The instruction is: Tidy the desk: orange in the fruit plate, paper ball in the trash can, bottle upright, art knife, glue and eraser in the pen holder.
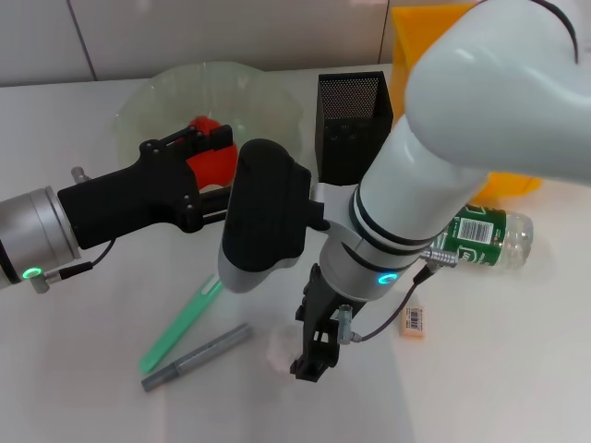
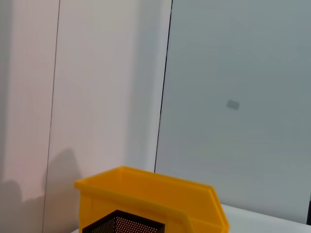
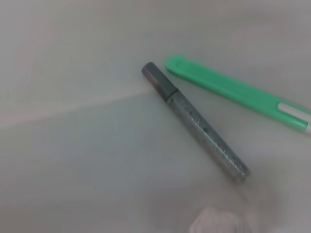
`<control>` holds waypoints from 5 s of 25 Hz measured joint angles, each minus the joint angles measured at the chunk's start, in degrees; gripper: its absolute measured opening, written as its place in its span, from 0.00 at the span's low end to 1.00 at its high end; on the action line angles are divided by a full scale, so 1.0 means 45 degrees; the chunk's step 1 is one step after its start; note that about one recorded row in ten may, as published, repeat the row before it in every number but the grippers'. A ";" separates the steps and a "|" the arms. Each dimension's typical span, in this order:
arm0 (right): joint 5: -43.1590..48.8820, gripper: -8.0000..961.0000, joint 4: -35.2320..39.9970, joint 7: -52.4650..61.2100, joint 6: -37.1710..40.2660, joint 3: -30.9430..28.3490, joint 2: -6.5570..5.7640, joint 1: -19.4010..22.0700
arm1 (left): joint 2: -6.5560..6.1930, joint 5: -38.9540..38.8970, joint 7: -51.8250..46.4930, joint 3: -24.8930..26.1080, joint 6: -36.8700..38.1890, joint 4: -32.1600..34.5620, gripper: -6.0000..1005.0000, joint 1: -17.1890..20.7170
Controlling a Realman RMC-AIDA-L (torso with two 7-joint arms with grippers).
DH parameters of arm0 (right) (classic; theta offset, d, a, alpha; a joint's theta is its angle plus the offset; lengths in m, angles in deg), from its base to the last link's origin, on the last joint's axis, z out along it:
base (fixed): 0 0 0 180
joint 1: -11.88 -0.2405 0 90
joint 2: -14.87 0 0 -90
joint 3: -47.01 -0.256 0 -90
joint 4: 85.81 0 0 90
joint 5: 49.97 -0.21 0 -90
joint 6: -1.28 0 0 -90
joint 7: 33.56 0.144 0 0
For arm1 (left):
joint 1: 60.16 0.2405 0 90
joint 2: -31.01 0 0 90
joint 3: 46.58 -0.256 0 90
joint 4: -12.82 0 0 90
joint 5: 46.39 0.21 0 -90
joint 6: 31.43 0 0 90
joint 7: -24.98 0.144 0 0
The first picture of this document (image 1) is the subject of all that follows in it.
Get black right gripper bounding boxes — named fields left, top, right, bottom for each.
left=289, top=263, right=353, bottom=382

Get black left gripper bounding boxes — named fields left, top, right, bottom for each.
left=57, top=124, right=235, bottom=250

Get red-orange fruit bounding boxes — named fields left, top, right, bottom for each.
left=184, top=114, right=239, bottom=191

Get white paper ball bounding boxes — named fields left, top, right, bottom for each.
left=267, top=325, right=304, bottom=373

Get mint green pen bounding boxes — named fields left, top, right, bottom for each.
left=138, top=274, right=225, bottom=374

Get clear green-label water bottle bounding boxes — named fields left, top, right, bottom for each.
left=433, top=202, right=535, bottom=269

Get green glass fruit bowl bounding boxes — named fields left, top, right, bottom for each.
left=114, top=62, right=304, bottom=186

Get beige eraser with barcode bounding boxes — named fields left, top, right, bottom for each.
left=399, top=304, right=428, bottom=341

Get grey marker pen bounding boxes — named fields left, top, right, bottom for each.
left=140, top=322, right=254, bottom=393

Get black mesh pen holder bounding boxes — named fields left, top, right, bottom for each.
left=313, top=71, right=393, bottom=186

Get orange plastic bin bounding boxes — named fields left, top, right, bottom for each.
left=391, top=3, right=544, bottom=199

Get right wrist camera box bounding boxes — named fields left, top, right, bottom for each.
left=217, top=138, right=332, bottom=294

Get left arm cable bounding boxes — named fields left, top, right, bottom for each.
left=30, top=237, right=116, bottom=294

